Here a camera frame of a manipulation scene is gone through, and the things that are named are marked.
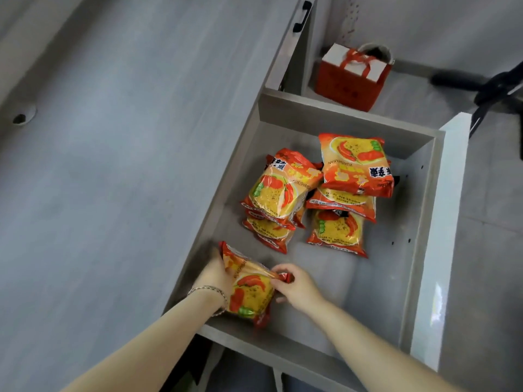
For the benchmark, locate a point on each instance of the person's left hand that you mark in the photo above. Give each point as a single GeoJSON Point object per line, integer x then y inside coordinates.
{"type": "Point", "coordinates": [211, 275]}

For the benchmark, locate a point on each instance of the person's right hand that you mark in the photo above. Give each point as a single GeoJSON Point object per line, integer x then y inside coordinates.
{"type": "Point", "coordinates": [301, 289]}

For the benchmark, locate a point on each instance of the person's right thumb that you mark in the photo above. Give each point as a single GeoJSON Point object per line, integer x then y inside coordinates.
{"type": "Point", "coordinates": [280, 285]}

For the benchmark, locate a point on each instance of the person's left fingers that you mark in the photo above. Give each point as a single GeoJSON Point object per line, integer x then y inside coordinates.
{"type": "Point", "coordinates": [227, 277]}

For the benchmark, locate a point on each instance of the orange instant noodle packet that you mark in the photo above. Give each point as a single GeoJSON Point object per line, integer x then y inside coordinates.
{"type": "Point", "coordinates": [250, 291]}

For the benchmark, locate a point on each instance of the person's left forearm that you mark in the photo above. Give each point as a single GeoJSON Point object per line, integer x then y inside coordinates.
{"type": "Point", "coordinates": [155, 347]}

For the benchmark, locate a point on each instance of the person's right forearm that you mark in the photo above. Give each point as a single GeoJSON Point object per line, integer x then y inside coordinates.
{"type": "Point", "coordinates": [367, 351]}

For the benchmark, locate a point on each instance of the grey open drawer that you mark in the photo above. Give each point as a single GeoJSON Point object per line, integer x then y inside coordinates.
{"type": "Point", "coordinates": [367, 289]}

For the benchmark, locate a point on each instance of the pile of orange packets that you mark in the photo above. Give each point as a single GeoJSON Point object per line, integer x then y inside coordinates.
{"type": "Point", "coordinates": [347, 175]}

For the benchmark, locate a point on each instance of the red gift bag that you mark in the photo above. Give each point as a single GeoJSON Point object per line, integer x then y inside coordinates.
{"type": "Point", "coordinates": [347, 87]}

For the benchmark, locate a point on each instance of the grey cabinet door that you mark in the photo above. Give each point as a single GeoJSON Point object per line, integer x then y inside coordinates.
{"type": "Point", "coordinates": [291, 48]}

